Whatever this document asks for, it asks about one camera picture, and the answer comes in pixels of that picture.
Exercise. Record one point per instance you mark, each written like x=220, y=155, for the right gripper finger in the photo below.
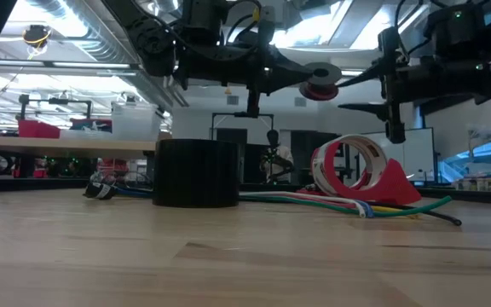
x=371, y=109
x=371, y=76

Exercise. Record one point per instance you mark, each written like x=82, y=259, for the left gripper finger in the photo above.
x=286, y=82
x=290, y=66

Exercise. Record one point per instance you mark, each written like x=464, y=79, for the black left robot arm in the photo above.
x=151, y=42

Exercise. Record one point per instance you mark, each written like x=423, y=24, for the whiteboard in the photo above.
x=420, y=158

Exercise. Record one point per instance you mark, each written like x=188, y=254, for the translucent storage box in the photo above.
x=134, y=123

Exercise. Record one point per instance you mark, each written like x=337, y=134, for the long ceiling light bar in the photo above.
x=88, y=65

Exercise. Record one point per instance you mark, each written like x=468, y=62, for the red storage crate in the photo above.
x=113, y=164

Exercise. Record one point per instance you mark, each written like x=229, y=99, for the wooden workbench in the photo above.
x=58, y=147

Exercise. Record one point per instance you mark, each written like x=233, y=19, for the small red plastic crate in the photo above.
x=36, y=129

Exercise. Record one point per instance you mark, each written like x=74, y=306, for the grey wall vent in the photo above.
x=300, y=103
x=232, y=100

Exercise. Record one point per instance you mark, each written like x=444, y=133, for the black gantry frame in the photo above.
x=222, y=114

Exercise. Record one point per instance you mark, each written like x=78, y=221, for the duct tape roll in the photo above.
x=196, y=172

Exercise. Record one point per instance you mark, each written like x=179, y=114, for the silver ventilation duct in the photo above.
x=100, y=47

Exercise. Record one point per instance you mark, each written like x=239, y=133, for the black camera rig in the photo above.
x=53, y=101

